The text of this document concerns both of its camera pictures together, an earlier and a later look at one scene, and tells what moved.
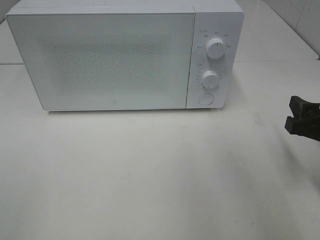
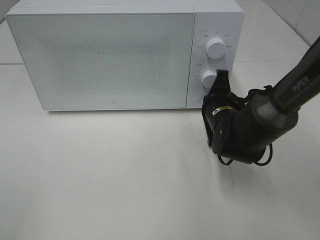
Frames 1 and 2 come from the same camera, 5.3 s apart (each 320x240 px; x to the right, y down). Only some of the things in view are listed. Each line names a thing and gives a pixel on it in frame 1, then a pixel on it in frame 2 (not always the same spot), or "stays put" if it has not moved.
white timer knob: [210, 79] stays put
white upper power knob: [215, 48] stays put
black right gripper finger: [295, 126] → [220, 108]
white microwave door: [81, 61] stays put
